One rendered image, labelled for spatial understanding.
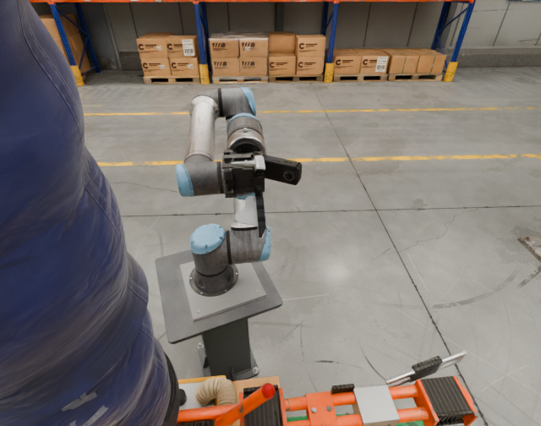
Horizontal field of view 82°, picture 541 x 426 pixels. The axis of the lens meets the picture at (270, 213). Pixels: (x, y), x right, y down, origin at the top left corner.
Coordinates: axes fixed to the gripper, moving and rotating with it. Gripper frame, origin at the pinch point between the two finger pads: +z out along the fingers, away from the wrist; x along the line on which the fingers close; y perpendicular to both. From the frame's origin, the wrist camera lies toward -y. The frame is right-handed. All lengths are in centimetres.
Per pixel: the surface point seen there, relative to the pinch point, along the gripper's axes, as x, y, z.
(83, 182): 18.7, 16.7, 20.5
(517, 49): -118, -713, -769
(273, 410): -32.0, 0.5, 20.4
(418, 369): -31.4, -29.5, 16.3
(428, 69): -135, -423, -663
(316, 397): -32.3, -8.1, 19.0
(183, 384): -44.2, 20.4, 8.1
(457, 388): -31, -35, 21
